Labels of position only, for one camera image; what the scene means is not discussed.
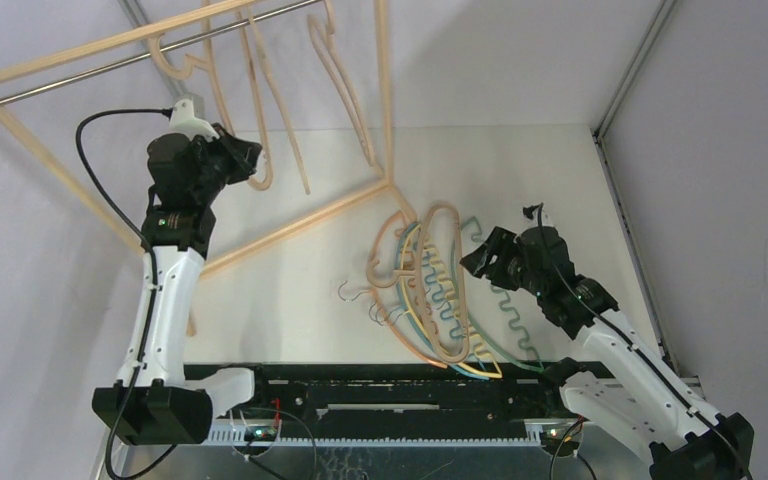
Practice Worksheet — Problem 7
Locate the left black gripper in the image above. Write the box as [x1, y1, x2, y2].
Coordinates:
[190, 123, 261, 203]

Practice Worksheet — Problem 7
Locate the beige plastic hanger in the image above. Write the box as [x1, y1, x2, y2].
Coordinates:
[366, 202, 473, 368]
[307, 0, 384, 177]
[146, 0, 274, 193]
[235, 7, 311, 195]

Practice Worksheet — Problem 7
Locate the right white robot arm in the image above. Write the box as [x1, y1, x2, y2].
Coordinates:
[459, 225, 754, 479]

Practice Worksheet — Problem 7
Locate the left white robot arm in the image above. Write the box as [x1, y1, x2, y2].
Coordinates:
[91, 123, 273, 446]

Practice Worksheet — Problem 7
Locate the metal hanging rod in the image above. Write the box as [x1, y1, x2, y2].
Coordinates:
[0, 0, 320, 106]

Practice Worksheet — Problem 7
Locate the right black camera cable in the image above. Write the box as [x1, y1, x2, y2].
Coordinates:
[523, 203, 756, 480]

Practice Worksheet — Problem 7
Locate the black camera cable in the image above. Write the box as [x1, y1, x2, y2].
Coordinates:
[75, 107, 177, 480]
[523, 203, 756, 480]

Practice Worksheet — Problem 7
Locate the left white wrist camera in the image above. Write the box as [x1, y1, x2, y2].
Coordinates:
[169, 93, 219, 141]

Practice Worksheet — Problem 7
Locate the green wavy wire hanger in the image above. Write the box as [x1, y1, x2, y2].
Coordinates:
[468, 285, 545, 373]

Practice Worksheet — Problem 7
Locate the left black camera cable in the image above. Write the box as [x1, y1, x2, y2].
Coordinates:
[75, 107, 177, 480]

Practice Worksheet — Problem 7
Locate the blue wire hanger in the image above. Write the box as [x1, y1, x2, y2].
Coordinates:
[380, 240, 503, 381]

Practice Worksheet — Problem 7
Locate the wooden clothes rack frame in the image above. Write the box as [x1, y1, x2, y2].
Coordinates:
[0, 1, 399, 322]

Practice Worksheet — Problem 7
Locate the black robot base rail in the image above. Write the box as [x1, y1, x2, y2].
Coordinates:
[222, 364, 579, 444]

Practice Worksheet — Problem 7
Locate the right aluminium frame post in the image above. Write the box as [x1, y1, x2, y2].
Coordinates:
[591, 0, 682, 372]

